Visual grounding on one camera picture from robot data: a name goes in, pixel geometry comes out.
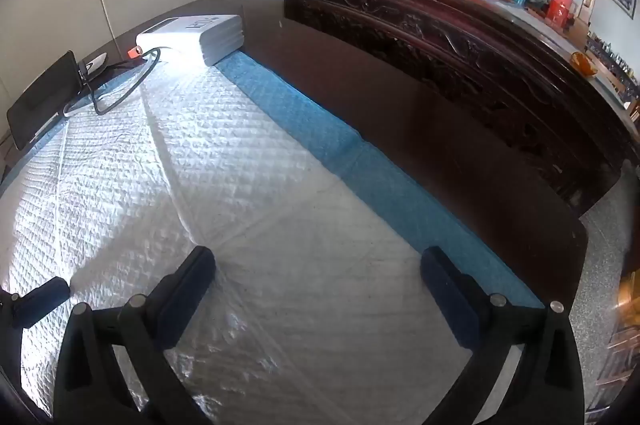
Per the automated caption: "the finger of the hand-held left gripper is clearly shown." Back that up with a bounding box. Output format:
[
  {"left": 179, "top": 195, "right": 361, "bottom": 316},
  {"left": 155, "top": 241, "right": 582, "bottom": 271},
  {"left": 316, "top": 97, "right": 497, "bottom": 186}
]
[{"left": 0, "top": 276, "right": 71, "bottom": 331}]

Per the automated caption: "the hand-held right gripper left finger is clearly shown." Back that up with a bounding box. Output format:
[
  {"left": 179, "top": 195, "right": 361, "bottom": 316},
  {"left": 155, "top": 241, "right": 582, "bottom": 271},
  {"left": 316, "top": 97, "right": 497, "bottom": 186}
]
[{"left": 52, "top": 246, "right": 217, "bottom": 425}]

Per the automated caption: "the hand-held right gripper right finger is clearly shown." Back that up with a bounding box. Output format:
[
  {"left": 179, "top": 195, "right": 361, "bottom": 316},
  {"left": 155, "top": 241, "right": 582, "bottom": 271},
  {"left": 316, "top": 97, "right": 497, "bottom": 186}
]
[{"left": 421, "top": 246, "right": 586, "bottom": 425}]

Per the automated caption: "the white quilted blue-edged pad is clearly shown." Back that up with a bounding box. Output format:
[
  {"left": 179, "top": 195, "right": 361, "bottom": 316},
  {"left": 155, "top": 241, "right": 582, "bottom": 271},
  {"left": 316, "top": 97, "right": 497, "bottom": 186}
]
[{"left": 0, "top": 50, "right": 546, "bottom": 425}]

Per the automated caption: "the black smartphone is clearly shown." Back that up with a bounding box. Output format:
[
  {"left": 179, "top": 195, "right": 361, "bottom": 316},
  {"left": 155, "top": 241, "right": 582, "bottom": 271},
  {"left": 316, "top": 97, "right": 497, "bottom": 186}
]
[{"left": 6, "top": 50, "right": 81, "bottom": 151}]

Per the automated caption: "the silver phone stand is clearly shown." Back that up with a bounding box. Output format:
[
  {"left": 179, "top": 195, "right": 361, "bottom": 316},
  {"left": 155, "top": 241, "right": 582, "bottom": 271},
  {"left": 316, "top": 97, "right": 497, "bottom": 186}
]
[{"left": 81, "top": 52, "right": 109, "bottom": 75}]

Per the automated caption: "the dark carved wooden sideboard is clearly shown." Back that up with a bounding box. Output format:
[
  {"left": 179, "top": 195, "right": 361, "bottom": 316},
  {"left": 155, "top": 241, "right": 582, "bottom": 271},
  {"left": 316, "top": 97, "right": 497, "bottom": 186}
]
[{"left": 278, "top": 0, "right": 640, "bottom": 218}]

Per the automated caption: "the white power bank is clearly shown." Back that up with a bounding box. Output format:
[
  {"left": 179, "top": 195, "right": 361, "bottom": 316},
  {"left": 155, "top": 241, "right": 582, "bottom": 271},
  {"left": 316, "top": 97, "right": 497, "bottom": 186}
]
[{"left": 136, "top": 14, "right": 245, "bottom": 67}]

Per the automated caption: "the orange ashtray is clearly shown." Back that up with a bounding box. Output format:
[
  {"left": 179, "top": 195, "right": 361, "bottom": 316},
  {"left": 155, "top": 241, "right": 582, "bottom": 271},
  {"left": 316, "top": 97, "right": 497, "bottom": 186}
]
[{"left": 571, "top": 52, "right": 598, "bottom": 78}]

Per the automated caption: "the red thermos jug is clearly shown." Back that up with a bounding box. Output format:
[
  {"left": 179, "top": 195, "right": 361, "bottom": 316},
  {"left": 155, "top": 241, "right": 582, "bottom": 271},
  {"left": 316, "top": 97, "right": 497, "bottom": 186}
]
[{"left": 546, "top": 0, "right": 573, "bottom": 23}]

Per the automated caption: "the black charging cable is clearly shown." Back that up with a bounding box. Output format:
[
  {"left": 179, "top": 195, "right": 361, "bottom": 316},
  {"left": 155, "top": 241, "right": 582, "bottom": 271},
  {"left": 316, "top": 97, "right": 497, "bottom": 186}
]
[{"left": 75, "top": 48, "right": 163, "bottom": 116}]

